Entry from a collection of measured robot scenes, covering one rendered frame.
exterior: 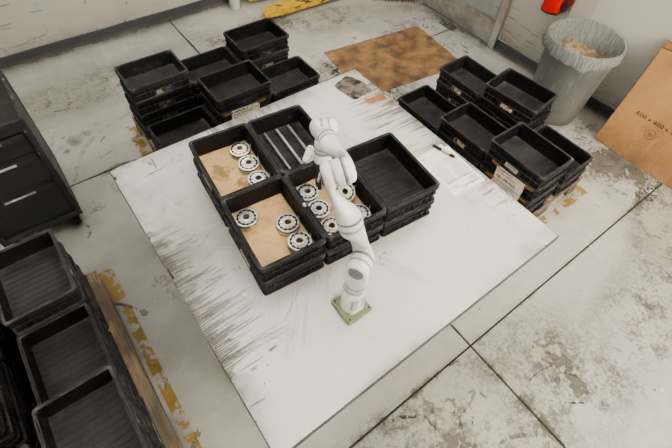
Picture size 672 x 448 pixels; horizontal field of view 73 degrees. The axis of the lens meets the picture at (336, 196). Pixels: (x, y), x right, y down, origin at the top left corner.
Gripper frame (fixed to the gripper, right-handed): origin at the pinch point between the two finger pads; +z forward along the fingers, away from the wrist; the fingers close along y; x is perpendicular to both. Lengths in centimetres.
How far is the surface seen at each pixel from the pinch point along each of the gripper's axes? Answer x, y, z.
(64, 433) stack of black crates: 73, -107, 52
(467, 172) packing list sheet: -68, 53, 30
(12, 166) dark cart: 164, -3, 35
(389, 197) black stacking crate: -29.6, 14.1, 17.6
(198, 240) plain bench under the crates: 51, -24, 31
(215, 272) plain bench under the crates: 37, -37, 31
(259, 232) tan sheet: 22.1, -20.4, 17.5
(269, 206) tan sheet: 22.4, -5.8, 17.5
